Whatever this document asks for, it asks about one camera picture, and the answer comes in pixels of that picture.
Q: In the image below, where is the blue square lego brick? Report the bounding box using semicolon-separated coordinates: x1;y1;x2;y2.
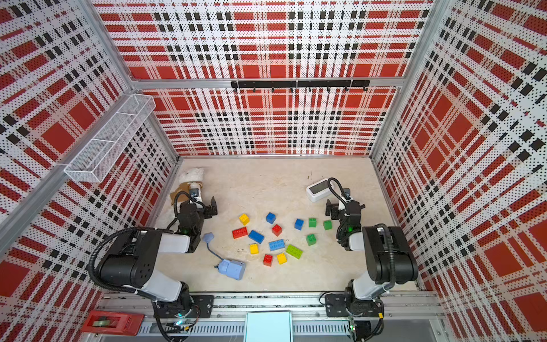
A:
266;212;276;225

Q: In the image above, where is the yellow square lego brick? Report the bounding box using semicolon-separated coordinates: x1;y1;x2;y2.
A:
249;243;259;255

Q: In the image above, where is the red long lego brick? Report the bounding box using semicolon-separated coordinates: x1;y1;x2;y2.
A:
232;227;248;239

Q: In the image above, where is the light blue charger with cable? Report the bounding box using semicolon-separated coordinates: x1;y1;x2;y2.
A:
203;233;246;281

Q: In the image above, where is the yellow tall lego brick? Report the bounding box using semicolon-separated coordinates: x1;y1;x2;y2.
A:
239;214;250;226

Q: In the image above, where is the red tool box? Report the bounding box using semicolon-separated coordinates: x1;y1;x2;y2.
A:
81;310;145;336

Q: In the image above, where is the light blue tray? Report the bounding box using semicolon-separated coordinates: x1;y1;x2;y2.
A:
244;312;293;342

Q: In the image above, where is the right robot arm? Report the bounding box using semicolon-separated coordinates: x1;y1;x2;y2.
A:
325;178;418;318

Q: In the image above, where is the red small lego brick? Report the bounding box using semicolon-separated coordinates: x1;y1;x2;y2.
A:
272;225;282;237

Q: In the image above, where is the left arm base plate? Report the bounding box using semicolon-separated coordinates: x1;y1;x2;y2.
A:
152;294;215;319

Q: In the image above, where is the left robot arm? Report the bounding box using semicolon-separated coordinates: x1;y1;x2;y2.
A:
87;190;218;319

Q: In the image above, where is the light blue long lego brick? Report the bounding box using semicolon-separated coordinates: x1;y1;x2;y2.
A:
269;239;286;252

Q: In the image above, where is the lime green long lego brick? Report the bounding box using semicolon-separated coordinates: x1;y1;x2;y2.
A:
286;245;303;259

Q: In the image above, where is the green square lego brick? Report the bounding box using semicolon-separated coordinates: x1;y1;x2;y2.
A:
306;234;317;246

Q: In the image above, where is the black hook rail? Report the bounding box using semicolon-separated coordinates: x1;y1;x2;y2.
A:
231;79;371;91

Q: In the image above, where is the yellow small lego brick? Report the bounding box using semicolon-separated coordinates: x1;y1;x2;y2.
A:
276;253;287;264

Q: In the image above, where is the white digital clock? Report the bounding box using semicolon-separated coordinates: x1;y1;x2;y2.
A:
306;178;331;202

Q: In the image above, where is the white wire mesh basket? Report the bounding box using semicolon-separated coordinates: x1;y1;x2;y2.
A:
64;94;155;183

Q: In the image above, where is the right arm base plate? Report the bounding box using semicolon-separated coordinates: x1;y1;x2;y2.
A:
324;293;384;318

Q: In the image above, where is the white teddy bear brown shirt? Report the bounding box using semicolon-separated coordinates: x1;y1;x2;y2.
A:
170;168;205;205

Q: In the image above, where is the red square lego brick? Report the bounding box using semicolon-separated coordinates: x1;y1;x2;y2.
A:
263;255;273;267

